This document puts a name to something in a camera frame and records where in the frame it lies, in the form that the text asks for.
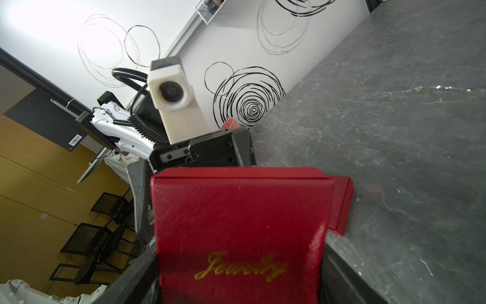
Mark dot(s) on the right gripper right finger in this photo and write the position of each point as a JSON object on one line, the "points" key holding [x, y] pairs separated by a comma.
{"points": [[339, 283]]}

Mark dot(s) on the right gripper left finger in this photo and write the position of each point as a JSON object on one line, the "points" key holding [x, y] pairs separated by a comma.
{"points": [[137, 284]]}

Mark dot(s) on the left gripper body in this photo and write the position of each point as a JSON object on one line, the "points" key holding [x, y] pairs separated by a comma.
{"points": [[223, 148]]}

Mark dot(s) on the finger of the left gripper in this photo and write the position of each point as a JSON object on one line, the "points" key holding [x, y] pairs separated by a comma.
{"points": [[140, 174]]}

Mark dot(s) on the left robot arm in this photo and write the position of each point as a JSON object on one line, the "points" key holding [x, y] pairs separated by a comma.
{"points": [[124, 130]]}

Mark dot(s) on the middle red jewelry box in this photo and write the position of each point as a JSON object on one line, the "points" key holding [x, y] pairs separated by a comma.
{"points": [[240, 235]]}

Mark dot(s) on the red jewelry box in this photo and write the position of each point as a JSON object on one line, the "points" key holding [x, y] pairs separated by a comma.
{"points": [[341, 202], [240, 235]]}

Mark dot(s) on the left red jewelry box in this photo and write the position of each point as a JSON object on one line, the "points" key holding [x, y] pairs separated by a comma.
{"points": [[341, 202]]}

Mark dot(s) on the pink plastic cup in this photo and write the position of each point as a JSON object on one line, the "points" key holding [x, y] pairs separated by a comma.
{"points": [[230, 123]]}

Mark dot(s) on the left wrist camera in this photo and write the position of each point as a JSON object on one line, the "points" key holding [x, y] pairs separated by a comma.
{"points": [[174, 98]]}

